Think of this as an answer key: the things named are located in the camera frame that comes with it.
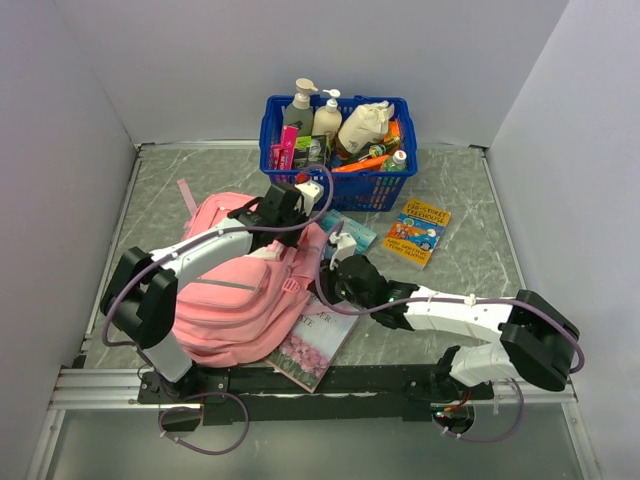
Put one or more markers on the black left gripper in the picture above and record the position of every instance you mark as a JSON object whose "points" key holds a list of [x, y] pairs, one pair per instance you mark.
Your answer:
{"points": [[289, 239]]}

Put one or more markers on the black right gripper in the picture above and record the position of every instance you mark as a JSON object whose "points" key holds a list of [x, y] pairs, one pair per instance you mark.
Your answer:
{"points": [[327, 276]]}

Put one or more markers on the floral notebook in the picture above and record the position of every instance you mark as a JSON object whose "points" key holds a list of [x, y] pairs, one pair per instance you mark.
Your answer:
{"points": [[308, 350]]}

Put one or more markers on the pink student backpack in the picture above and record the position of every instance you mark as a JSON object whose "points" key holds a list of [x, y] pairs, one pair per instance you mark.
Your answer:
{"points": [[240, 311]]}

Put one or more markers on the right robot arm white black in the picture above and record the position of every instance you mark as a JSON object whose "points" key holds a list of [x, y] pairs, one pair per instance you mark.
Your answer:
{"points": [[521, 336]]}

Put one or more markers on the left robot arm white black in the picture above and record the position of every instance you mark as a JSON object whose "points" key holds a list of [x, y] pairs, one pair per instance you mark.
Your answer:
{"points": [[141, 297]]}

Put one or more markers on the orange toothbrush pack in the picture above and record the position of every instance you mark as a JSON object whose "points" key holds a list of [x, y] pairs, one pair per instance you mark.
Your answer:
{"points": [[369, 164]]}

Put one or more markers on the teal paperback book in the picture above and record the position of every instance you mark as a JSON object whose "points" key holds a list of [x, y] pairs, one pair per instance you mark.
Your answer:
{"points": [[363, 236]]}

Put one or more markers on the pink box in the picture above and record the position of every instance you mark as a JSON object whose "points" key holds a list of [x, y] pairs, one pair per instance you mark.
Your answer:
{"points": [[282, 153]]}

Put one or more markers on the black green box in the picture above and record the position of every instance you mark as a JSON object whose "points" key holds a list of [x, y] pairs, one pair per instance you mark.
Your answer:
{"points": [[311, 150]]}

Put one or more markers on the yellow treehouse book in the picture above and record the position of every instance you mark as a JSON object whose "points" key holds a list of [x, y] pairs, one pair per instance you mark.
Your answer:
{"points": [[416, 232]]}

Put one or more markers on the grey pump bottle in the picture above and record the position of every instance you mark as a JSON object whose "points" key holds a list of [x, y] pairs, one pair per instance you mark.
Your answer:
{"points": [[299, 113]]}

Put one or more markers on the cream pump bottle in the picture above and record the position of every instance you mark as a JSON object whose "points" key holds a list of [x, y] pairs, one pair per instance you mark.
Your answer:
{"points": [[328, 119]]}

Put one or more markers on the small green bottle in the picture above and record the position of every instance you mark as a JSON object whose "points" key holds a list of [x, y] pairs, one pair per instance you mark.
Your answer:
{"points": [[382, 149]]}

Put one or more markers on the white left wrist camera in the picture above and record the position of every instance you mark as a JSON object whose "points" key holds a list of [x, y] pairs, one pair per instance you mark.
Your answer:
{"points": [[310, 190]]}

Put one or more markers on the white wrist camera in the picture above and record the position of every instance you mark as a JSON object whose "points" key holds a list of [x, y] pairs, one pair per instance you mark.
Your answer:
{"points": [[341, 245], [310, 190]]}

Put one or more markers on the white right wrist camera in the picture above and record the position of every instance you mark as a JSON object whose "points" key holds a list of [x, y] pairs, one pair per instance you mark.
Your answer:
{"points": [[341, 245]]}

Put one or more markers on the beige drawstring pouch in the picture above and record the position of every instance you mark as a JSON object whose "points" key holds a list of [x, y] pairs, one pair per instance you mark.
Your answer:
{"points": [[367, 124]]}

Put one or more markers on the black mounting base rail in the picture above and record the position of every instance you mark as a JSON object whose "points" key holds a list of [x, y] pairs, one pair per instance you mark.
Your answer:
{"points": [[408, 392]]}

